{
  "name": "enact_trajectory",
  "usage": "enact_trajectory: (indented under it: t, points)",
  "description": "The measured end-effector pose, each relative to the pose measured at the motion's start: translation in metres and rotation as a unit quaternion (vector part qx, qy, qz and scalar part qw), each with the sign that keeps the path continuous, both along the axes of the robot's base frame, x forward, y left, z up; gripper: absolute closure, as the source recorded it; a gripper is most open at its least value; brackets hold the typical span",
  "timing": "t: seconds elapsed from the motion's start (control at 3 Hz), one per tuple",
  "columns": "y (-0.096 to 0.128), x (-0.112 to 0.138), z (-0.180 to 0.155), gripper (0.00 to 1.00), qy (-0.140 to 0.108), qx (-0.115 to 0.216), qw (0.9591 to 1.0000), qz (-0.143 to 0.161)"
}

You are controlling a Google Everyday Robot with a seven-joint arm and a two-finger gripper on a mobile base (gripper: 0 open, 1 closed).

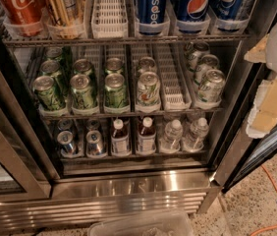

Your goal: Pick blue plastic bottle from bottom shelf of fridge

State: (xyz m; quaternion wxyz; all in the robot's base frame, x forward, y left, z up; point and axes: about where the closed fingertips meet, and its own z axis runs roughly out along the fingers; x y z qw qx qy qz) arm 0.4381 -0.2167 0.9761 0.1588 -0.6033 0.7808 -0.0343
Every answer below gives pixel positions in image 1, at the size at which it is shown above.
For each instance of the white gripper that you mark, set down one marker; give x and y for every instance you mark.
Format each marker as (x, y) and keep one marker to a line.
(263, 117)

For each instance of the brown drink bottle white cap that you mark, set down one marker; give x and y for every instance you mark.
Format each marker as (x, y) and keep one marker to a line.
(120, 138)

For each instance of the open fridge glass door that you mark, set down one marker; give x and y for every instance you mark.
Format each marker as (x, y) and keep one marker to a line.
(258, 152)

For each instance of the clear water bottle right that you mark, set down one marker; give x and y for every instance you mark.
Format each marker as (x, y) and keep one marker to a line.
(194, 139)

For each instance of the clear water bottle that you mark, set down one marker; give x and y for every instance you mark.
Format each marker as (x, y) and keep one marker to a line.
(173, 132)
(194, 139)

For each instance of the clear water bottle left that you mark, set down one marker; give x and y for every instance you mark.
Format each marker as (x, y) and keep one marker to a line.
(173, 132)

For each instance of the steel fridge cabinet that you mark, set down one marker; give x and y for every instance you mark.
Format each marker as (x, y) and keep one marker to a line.
(39, 187)

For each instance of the pale can right front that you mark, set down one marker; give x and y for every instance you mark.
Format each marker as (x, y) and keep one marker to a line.
(211, 86)

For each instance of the pale can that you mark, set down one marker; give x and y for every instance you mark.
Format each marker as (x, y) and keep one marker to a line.
(205, 63)
(211, 86)
(193, 51)

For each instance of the pale can right middle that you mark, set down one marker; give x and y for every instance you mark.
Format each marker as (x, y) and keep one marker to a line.
(205, 63)

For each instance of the pale can right back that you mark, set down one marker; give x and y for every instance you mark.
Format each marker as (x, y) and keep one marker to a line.
(193, 51)

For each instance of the blue Pepsi can right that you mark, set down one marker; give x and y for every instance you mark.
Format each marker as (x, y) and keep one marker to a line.
(231, 13)

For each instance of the blue pepsi can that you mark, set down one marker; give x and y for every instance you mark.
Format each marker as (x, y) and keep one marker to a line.
(231, 13)
(190, 12)
(150, 14)

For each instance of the empty white middle tray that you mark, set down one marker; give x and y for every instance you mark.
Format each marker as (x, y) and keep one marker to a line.
(174, 92)

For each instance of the empty white tray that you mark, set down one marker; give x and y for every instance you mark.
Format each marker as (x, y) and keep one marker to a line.
(174, 92)
(109, 19)

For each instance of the blue Pepsi can middle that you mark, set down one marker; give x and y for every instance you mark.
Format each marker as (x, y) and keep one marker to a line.
(190, 12)

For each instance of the white green can front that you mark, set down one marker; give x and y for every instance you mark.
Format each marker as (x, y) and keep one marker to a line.
(148, 89)

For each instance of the white green can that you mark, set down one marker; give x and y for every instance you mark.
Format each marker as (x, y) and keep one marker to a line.
(148, 89)
(146, 64)

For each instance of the white green can back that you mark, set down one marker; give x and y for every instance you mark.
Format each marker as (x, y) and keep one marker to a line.
(146, 64)

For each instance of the blue Pepsi can left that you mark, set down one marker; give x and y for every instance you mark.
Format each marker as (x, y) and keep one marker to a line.
(150, 14)

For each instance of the empty white top tray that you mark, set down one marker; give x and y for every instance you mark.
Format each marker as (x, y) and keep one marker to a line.
(109, 19)

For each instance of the silver blue can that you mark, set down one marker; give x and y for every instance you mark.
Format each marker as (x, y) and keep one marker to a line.
(65, 125)
(93, 124)
(67, 141)
(94, 144)

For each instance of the green can back left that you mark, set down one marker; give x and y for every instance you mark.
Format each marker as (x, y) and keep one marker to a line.
(61, 54)

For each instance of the silver blue can back left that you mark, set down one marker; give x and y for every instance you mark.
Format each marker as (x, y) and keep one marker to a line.
(65, 125)

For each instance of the silver blue can front left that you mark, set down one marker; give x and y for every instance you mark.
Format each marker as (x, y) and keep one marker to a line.
(67, 141)

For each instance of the green can middle left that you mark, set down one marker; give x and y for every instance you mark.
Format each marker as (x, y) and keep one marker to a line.
(53, 69)

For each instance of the gold soda can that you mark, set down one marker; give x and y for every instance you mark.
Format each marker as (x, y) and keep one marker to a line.
(65, 16)

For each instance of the green can front left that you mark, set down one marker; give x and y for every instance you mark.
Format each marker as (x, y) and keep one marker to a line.
(48, 93)

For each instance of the red Coca-Cola can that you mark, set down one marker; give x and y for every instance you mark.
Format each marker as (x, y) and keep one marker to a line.
(25, 14)

